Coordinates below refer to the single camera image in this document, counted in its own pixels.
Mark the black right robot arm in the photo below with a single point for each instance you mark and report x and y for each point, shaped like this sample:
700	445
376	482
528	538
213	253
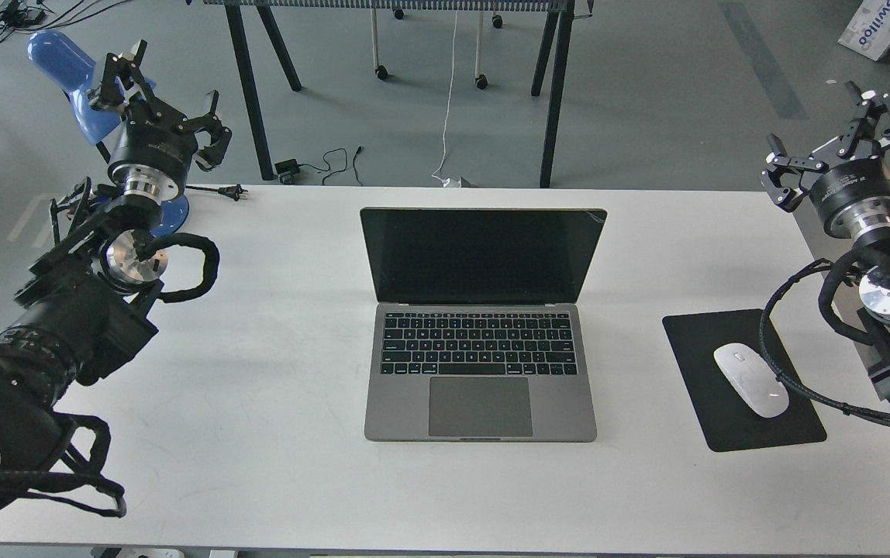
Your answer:
854	301

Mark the white rolling cart frame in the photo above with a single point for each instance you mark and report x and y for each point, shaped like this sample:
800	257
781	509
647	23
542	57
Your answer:
430	45

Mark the cardboard box with lettering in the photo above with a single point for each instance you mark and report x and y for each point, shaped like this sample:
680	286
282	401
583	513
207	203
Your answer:
868	31

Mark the grey open laptop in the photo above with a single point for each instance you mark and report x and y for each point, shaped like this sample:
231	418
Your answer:
477	334

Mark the white computer mouse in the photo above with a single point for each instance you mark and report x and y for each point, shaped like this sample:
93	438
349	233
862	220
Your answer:
752	379

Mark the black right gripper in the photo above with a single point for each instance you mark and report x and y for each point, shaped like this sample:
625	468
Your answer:
853	198

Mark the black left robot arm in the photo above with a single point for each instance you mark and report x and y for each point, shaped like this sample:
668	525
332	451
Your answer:
85	310

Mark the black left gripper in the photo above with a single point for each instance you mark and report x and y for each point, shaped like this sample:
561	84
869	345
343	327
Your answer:
149	136

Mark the blue plastic chair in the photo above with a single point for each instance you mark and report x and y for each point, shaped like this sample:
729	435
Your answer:
73	70

